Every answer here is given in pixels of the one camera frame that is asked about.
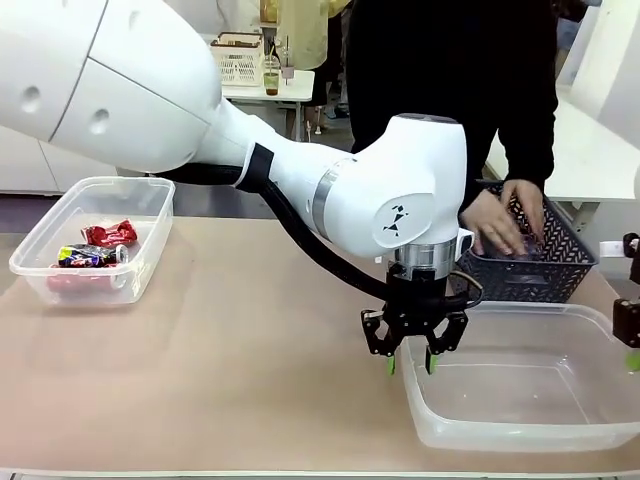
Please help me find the person's right hand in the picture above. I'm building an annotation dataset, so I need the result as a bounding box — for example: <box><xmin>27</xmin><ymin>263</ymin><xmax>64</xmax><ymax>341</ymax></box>
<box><xmin>459</xmin><ymin>197</ymin><xmax>524</xmax><ymax>256</ymax></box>

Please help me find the plain white table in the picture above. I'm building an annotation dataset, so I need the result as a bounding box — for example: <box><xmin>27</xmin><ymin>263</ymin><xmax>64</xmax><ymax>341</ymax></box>
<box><xmin>484</xmin><ymin>97</ymin><xmax>640</xmax><ymax>206</ymax></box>

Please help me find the thin black camera cable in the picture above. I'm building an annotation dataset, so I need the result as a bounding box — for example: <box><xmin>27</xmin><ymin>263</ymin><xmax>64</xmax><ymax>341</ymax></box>
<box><xmin>449</xmin><ymin>272</ymin><xmax>484</xmax><ymax>307</ymax></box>

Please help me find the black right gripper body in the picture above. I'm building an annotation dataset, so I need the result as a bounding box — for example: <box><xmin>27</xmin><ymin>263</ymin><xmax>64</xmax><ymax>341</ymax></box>
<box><xmin>612</xmin><ymin>259</ymin><xmax>640</xmax><ymax>349</ymax></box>

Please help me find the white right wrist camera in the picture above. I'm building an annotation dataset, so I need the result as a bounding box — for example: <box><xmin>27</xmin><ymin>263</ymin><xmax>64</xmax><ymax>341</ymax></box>
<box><xmin>599</xmin><ymin>232</ymin><xmax>640</xmax><ymax>261</ymax></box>

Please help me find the black corrugated cable conduit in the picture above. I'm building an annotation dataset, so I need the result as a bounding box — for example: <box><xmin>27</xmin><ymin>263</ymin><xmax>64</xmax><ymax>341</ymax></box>
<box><xmin>167</xmin><ymin>162</ymin><xmax>401</xmax><ymax>301</ymax></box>

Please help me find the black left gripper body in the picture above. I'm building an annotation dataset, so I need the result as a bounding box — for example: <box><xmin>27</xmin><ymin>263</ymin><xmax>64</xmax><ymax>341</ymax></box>
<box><xmin>382</xmin><ymin>264</ymin><xmax>454</xmax><ymax>346</ymax></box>

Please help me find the black woven plastic basket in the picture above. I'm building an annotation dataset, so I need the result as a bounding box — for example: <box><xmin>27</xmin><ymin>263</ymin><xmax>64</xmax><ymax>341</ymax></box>
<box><xmin>455</xmin><ymin>179</ymin><xmax>600</xmax><ymax>305</ymax></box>

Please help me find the red snack packet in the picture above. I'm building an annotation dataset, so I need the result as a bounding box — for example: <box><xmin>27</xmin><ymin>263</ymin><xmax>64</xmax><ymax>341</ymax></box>
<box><xmin>81</xmin><ymin>218</ymin><xmax>138</xmax><ymax>248</ymax></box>

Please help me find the plastic cup with brown drink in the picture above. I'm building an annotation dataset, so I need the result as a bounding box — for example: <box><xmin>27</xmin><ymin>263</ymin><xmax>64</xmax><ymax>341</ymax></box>
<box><xmin>261</xmin><ymin>53</ymin><xmax>281</xmax><ymax>97</ymax></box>

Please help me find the red drink can silver end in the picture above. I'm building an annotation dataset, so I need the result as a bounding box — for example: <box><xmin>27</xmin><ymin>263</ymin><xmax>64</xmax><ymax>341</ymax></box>
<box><xmin>47</xmin><ymin>266</ymin><xmax>127</xmax><ymax>292</ymax></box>

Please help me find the person's left hand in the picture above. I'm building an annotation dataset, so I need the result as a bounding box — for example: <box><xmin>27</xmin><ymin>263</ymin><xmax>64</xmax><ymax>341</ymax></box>
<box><xmin>502</xmin><ymin>178</ymin><xmax>546</xmax><ymax>246</ymax></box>

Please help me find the person in white coat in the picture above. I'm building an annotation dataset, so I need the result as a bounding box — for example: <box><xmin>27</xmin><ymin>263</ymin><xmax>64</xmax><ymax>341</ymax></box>
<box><xmin>199</xmin><ymin>0</ymin><xmax>264</xmax><ymax>35</ymax></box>

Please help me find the white slotted basket brown rim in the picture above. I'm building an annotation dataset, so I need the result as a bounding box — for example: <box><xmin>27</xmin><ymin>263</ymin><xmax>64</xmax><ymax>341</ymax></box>
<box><xmin>209</xmin><ymin>32</ymin><xmax>265</xmax><ymax>87</ymax></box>

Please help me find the person in black sweater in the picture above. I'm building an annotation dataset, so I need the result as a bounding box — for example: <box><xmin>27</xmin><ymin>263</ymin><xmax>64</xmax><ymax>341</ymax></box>
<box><xmin>344</xmin><ymin>0</ymin><xmax>560</xmax><ymax>211</ymax></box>

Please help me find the colourful snack packet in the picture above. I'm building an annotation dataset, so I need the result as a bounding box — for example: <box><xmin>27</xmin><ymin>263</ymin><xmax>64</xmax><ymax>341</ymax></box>
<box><xmin>57</xmin><ymin>243</ymin><xmax>131</xmax><ymax>269</ymax></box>

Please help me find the person in yellow shirt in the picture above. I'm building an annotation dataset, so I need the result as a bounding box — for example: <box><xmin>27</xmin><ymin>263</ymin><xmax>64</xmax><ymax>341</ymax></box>
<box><xmin>276</xmin><ymin>0</ymin><xmax>351</xmax><ymax>119</ymax></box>

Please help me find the white table with grey legs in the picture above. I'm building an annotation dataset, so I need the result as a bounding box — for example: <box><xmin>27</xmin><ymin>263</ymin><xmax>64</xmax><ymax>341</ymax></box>
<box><xmin>219</xmin><ymin>69</ymin><xmax>316</xmax><ymax>146</ymax></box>

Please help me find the plastic cup with straw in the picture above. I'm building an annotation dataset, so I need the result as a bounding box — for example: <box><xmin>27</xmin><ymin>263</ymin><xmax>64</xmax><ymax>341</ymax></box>
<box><xmin>279</xmin><ymin>35</ymin><xmax>297</xmax><ymax>86</ymax></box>

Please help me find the black strap on left arm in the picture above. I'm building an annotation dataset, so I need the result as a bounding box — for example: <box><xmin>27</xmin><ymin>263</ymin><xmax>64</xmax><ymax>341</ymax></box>
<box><xmin>234</xmin><ymin>142</ymin><xmax>275</xmax><ymax>194</ymax></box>

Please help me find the clear plastic bottle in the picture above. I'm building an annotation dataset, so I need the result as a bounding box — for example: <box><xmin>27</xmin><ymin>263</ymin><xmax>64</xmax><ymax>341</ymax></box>
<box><xmin>492</xmin><ymin>232</ymin><xmax>547</xmax><ymax>264</ymax></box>

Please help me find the clear plastic bin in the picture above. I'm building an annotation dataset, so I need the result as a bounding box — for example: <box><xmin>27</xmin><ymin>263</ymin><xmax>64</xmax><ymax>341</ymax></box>
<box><xmin>8</xmin><ymin>175</ymin><xmax>176</xmax><ymax>308</ymax></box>
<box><xmin>399</xmin><ymin>301</ymin><xmax>640</xmax><ymax>451</ymax></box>

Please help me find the person's left forearm black sleeve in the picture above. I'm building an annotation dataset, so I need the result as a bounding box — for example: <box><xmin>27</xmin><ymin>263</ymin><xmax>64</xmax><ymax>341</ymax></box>
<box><xmin>499</xmin><ymin>114</ymin><xmax>560</xmax><ymax>190</ymax></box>

